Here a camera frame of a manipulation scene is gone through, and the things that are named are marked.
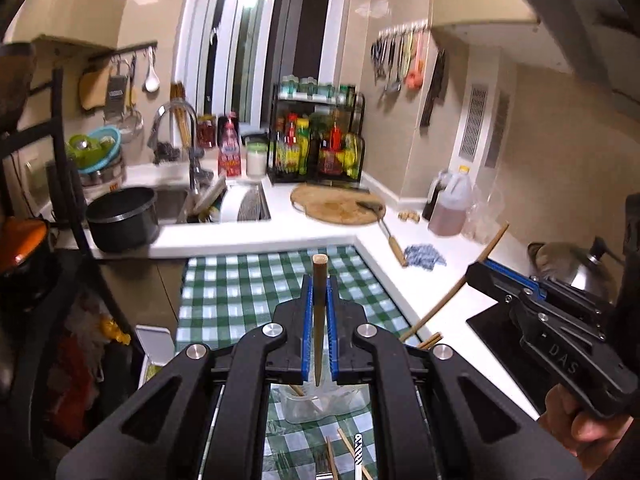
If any black spice rack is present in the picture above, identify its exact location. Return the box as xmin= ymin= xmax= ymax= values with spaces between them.
xmin=266 ymin=82 xmax=366 ymax=189

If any white plastic box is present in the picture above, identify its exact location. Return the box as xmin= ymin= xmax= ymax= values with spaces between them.
xmin=135 ymin=325 xmax=176 ymax=367

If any dark sauce bottle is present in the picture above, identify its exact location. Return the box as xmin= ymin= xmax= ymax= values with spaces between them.
xmin=422 ymin=171 xmax=443 ymax=222

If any red glass jar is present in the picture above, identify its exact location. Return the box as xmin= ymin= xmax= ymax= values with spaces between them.
xmin=196 ymin=114 xmax=219 ymax=150

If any white plate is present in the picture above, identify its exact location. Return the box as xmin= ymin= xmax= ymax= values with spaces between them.
xmin=193 ymin=175 xmax=228 ymax=217

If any hanging dark cleaver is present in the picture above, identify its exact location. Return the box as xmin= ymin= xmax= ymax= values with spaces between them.
xmin=419 ymin=49 xmax=447 ymax=129

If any hanging wooden board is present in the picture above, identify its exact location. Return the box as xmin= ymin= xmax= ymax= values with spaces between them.
xmin=79 ymin=67 xmax=113 ymax=111

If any yellow plastic bag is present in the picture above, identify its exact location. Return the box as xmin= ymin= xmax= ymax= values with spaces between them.
xmin=99 ymin=314 xmax=132 ymax=347

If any black metal shelf rack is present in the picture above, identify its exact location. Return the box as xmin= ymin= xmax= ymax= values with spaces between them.
xmin=0 ymin=67 xmax=146 ymax=480

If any white framed window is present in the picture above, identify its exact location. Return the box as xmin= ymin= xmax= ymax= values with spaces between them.
xmin=182 ymin=0 xmax=352 ymax=129

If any green white checked tablecloth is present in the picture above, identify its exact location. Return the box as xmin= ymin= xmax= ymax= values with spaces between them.
xmin=172 ymin=245 xmax=426 ymax=480

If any white jar with green lid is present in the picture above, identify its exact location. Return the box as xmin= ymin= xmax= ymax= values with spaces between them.
xmin=245 ymin=142 xmax=268 ymax=179

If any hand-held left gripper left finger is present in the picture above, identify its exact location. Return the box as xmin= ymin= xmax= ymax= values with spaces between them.
xmin=55 ymin=275 xmax=318 ymax=480

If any clear empty plastic bottle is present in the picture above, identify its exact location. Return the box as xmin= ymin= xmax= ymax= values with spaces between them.
xmin=462 ymin=180 xmax=507 ymax=244

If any steel kitchen sink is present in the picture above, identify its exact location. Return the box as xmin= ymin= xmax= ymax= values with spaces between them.
xmin=154 ymin=182 xmax=272 ymax=225

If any row of hanging kitchen tools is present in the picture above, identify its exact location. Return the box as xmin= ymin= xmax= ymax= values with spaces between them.
xmin=370 ymin=24 xmax=431 ymax=94

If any blue knitted dishcloth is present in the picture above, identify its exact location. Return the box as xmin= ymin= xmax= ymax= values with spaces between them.
xmin=402 ymin=242 xmax=448 ymax=272

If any black gas hob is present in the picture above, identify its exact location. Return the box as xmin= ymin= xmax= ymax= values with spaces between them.
xmin=465 ymin=300 xmax=568 ymax=413

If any chrome kitchen faucet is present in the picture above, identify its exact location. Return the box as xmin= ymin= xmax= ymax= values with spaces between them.
xmin=149 ymin=100 xmax=214 ymax=197

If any row of green lidded jars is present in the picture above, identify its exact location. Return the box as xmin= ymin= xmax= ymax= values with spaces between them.
xmin=278 ymin=75 xmax=357 ymax=102

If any hanging metal grater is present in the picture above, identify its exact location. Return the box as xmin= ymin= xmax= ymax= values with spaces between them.
xmin=106 ymin=74 xmax=129 ymax=114

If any round wooden cutting board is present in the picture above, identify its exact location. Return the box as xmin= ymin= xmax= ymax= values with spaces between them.
xmin=290 ymin=182 xmax=387 ymax=226

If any person's right hand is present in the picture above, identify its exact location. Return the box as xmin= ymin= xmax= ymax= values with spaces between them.
xmin=539 ymin=382 xmax=640 ymax=461

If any steel wok with lid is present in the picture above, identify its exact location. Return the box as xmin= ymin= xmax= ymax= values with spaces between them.
xmin=526 ymin=236 xmax=626 ymax=307

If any black cooking pot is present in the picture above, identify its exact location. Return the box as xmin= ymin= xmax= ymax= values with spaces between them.
xmin=86 ymin=186 xmax=161 ymax=254

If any hanging wire strainer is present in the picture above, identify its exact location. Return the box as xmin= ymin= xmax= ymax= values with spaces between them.
xmin=117 ymin=60 xmax=146 ymax=144

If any red dish soap bottle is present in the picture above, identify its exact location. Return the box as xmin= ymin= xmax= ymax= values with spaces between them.
xmin=218 ymin=112 xmax=243 ymax=179

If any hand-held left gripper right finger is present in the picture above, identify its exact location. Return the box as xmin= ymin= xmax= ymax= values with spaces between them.
xmin=326 ymin=276 xmax=587 ymax=480

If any clear plastic utensil holder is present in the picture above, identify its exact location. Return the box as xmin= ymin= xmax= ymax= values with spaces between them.
xmin=277 ymin=382 xmax=372 ymax=427

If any narrow white wall vent grille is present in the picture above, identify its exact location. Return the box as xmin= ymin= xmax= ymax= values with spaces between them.
xmin=484 ymin=91 xmax=511 ymax=169

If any bundle of brown chopsticks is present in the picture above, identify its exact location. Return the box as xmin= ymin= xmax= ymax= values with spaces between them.
xmin=170 ymin=81 xmax=199 ymax=149

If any large white wall vent grille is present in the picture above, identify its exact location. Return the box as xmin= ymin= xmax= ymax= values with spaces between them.
xmin=457 ymin=83 xmax=490 ymax=157

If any white perforated round dish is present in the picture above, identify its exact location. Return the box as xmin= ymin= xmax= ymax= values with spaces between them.
xmin=219 ymin=185 xmax=262 ymax=224

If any orange lidded pot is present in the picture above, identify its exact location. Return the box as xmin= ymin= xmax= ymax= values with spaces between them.
xmin=0 ymin=217 xmax=52 ymax=282

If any row of sauce bottles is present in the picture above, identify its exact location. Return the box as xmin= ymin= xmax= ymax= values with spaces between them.
xmin=272 ymin=111 xmax=362 ymax=177

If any dark scouring pad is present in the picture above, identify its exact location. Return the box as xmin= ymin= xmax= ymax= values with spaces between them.
xmin=153 ymin=141 xmax=184 ymax=164

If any cooking oil jug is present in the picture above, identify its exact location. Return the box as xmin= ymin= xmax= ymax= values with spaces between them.
xmin=429 ymin=165 xmax=475 ymax=238

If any hanging white ladle spoon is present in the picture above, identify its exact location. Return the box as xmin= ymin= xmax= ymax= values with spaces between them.
xmin=144 ymin=50 xmax=161 ymax=93

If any range hood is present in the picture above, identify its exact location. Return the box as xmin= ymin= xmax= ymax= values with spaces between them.
xmin=430 ymin=0 xmax=640 ymax=74

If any teal basin with green colander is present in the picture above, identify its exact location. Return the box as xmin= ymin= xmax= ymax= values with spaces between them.
xmin=67 ymin=126 xmax=124 ymax=174

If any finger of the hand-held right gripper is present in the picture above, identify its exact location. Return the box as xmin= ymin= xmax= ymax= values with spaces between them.
xmin=483 ymin=257 xmax=617 ymax=322
xmin=464 ymin=261 xmax=525 ymax=307

